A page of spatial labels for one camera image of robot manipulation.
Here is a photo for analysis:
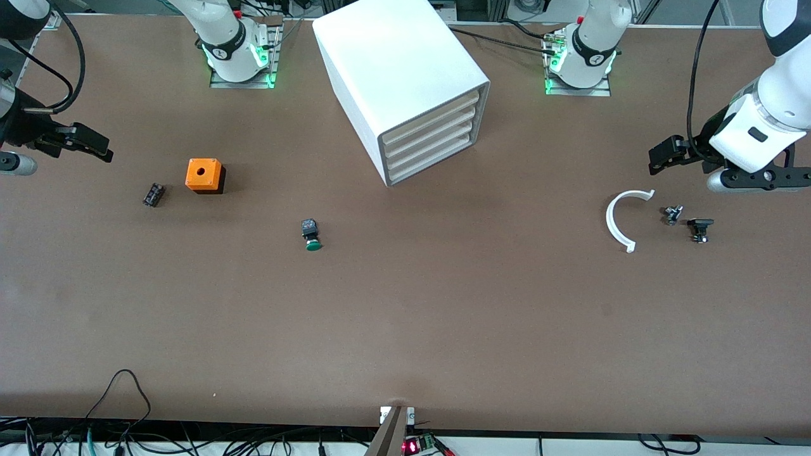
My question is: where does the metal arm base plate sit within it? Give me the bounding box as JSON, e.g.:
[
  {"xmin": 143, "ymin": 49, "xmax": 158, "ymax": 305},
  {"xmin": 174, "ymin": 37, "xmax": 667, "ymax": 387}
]
[
  {"xmin": 542, "ymin": 28, "xmax": 613, "ymax": 98},
  {"xmin": 209, "ymin": 16, "xmax": 283, "ymax": 90}
]

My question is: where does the white curved plastic arc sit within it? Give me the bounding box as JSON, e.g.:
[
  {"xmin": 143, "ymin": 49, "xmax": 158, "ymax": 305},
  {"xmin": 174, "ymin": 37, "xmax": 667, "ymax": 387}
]
[{"xmin": 606, "ymin": 189, "xmax": 656, "ymax": 254}]

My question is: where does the black looped cable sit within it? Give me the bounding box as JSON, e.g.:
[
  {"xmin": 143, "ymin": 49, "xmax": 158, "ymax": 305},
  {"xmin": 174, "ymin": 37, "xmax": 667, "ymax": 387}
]
[{"xmin": 84, "ymin": 369, "xmax": 152, "ymax": 424}]

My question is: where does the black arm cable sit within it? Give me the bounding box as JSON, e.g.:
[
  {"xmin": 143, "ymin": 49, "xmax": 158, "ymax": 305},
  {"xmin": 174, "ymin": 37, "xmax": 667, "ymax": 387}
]
[
  {"xmin": 687, "ymin": 0, "xmax": 723, "ymax": 163},
  {"xmin": 0, "ymin": 0, "xmax": 87, "ymax": 115}
]

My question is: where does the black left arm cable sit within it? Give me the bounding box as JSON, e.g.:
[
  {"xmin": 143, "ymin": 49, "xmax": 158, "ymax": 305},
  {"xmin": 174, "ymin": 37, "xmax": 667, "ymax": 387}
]
[{"xmin": 687, "ymin": 0, "xmax": 723, "ymax": 163}]

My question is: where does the white drawer cabinet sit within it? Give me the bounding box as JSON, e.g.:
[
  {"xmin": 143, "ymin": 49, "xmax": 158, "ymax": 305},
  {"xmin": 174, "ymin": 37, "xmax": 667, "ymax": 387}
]
[{"xmin": 312, "ymin": 0, "xmax": 491, "ymax": 188}]

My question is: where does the black thin cable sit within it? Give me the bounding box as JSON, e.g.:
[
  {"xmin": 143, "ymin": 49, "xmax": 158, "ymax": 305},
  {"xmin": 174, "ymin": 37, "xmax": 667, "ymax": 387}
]
[{"xmin": 449, "ymin": 27, "xmax": 559, "ymax": 55}]

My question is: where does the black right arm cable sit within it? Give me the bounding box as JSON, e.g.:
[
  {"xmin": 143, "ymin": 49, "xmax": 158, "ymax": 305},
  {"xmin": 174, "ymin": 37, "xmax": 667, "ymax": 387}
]
[{"xmin": 0, "ymin": 0, "xmax": 87, "ymax": 115}]

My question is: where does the orange box with hole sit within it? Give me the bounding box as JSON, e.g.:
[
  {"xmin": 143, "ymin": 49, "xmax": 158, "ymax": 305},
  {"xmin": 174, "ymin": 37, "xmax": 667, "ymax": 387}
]
[{"xmin": 185, "ymin": 158, "xmax": 226, "ymax": 194}]

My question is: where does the circuit board with red light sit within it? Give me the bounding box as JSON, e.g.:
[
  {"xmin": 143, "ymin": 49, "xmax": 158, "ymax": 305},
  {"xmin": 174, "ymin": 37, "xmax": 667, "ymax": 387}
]
[{"xmin": 402, "ymin": 434, "xmax": 454, "ymax": 456}]

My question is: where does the grey front beam bracket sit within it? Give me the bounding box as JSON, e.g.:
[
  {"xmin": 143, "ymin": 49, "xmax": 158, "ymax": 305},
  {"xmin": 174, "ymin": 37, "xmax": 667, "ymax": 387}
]
[{"xmin": 364, "ymin": 406, "xmax": 416, "ymax": 456}]

